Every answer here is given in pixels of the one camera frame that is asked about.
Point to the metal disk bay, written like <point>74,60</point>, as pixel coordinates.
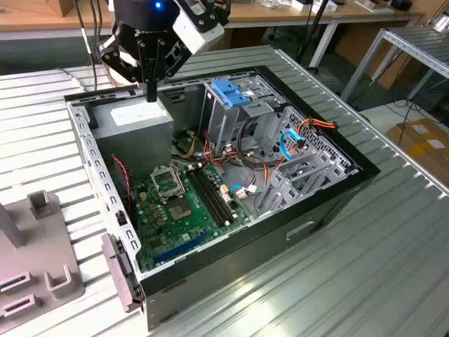
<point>315,168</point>

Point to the wooden desk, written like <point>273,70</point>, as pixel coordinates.
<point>273,15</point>

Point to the yellow cardboard box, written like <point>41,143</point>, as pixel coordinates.
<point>421,147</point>

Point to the green motherboard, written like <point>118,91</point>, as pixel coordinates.
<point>182,235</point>

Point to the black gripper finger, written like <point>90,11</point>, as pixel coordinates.
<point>144,63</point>
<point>159,63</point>

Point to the grey parts rack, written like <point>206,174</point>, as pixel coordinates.
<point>38,245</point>

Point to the metal drive cage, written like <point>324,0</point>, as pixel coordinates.
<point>224,123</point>

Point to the black PC case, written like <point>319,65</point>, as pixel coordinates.
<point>245,252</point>

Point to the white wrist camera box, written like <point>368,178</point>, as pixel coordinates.
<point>196,31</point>

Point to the black tripod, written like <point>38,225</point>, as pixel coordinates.
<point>318,21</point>

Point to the CPU socket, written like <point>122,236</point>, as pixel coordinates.
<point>179,210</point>

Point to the black RAM slot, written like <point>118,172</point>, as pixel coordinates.
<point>206,196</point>
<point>215,193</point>

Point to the wooden box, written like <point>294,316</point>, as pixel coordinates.
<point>68,7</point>

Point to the grey power supply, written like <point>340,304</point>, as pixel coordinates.
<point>133,147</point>

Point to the brown cardboard panel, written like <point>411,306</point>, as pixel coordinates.
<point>350,42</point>

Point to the blue expansion slot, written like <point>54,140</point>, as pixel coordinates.
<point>179,250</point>

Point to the grey case front bezel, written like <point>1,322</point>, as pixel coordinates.
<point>117,274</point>

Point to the blue plastic bay latch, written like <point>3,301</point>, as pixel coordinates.
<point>229,93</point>

